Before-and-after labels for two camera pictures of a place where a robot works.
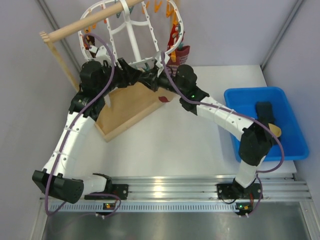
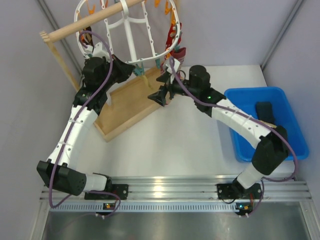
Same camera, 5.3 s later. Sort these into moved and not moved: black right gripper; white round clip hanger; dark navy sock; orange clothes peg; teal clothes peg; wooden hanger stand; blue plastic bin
Moved: white round clip hanger; orange clothes peg; black right gripper; teal clothes peg
Not moved: dark navy sock; wooden hanger stand; blue plastic bin
